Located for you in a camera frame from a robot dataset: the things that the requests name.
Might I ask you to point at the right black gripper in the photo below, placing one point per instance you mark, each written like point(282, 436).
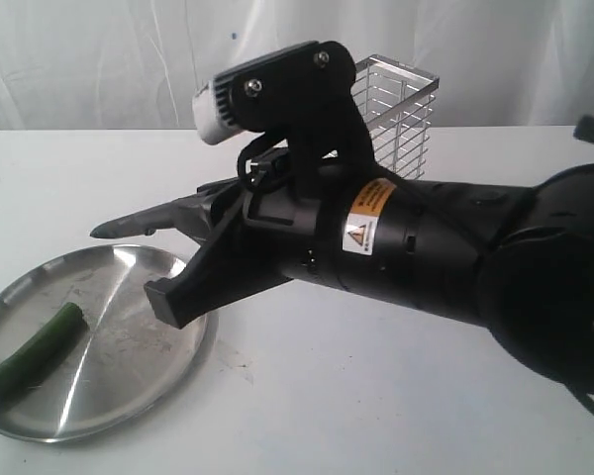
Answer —
point(340, 240)

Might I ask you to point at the green cucumber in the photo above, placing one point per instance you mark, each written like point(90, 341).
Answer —
point(50, 344)

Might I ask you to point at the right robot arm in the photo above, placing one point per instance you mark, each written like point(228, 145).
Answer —
point(518, 261)

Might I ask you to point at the round stainless steel plate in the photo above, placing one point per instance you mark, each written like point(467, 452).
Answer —
point(127, 362)

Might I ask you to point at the white backdrop curtain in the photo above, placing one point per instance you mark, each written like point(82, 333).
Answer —
point(136, 64)

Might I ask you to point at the wire metal utensil rack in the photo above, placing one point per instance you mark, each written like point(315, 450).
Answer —
point(395, 101)

